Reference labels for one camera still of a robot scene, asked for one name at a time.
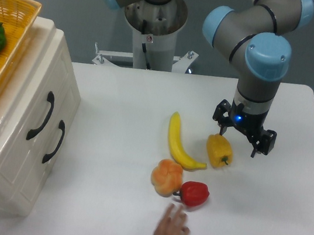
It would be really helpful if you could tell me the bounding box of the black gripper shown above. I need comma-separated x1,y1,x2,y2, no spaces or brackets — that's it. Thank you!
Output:
212,99,277,158

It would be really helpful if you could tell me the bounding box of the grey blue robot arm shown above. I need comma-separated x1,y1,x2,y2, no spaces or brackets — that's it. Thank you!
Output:
105,0,314,155

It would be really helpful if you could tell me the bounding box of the white drawer cabinet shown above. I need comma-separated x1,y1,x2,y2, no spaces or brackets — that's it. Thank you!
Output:
0,10,93,223

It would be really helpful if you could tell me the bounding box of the person's hand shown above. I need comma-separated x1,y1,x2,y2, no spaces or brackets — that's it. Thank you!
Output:
153,204,190,235

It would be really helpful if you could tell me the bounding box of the yellow bell pepper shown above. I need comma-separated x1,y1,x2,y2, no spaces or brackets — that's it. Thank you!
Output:
206,134,233,168

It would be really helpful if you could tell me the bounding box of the yellow banana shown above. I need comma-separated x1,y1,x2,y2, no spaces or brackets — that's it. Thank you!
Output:
167,112,207,171

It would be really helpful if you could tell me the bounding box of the red bell pepper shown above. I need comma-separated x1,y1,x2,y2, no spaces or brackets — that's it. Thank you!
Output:
173,181,210,208

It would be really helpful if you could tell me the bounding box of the orange bread roll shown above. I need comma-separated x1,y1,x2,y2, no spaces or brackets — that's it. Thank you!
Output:
151,159,183,197

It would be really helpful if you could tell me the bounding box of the yellow woven basket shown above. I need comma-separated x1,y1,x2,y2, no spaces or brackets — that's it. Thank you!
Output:
0,0,42,88

